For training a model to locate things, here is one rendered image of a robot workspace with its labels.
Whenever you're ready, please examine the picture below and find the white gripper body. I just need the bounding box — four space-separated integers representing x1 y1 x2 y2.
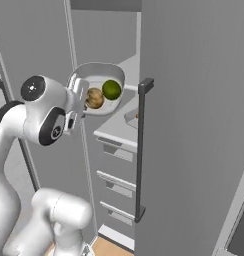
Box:
66 77 91 119

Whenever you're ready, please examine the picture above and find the grey freezer cabinet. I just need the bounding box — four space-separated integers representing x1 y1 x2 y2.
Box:
63 0 143 253

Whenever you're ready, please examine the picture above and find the green lime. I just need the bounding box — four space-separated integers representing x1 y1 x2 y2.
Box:
101 79 123 101

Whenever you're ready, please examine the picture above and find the grey fridge door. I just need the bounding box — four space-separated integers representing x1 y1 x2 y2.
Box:
133 0 244 256

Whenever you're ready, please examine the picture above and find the white vegetable container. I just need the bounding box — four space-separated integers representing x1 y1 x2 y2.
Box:
67 62 126 117

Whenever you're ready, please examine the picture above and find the brown onion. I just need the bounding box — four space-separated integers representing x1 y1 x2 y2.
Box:
84 87 105 110

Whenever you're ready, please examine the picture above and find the grey appliance with dark panel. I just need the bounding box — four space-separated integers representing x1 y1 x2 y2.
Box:
212 171 244 256

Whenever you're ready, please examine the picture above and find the white freezer rack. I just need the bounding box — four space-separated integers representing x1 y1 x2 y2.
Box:
93 98 140 163
99 200 136 227
117 54 142 93
96 169 138 200

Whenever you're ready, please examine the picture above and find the white meat container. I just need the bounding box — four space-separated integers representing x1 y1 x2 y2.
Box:
124 107 140 130

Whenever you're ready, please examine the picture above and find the dark grey door handle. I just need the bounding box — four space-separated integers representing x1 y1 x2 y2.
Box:
134 77 155 224

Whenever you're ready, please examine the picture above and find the grey freezer door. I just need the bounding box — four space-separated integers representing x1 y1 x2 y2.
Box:
0 0 97 246

